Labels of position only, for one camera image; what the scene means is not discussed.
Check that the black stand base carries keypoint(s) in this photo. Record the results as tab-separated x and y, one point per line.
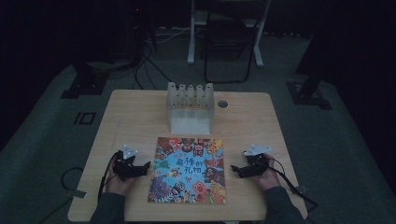
85	84
308	93

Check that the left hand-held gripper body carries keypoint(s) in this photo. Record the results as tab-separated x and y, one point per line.
126	163

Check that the grey tape strip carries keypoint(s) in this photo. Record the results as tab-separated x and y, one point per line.
76	193

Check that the person's right hand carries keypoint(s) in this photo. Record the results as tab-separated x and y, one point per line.
269	179

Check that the colourful picture book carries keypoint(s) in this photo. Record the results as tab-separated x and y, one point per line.
186	174

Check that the black folding chair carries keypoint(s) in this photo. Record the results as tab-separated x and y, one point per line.
229	34

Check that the round grey table grommet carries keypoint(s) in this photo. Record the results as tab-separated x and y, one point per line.
223	104

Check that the white metal book rack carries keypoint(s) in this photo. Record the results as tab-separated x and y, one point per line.
190	115

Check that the white desk frame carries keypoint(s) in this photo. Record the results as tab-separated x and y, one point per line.
194	46

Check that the person's left hand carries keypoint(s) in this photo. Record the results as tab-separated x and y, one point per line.
120	185

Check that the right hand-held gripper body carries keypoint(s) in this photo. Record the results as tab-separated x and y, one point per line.
257	161

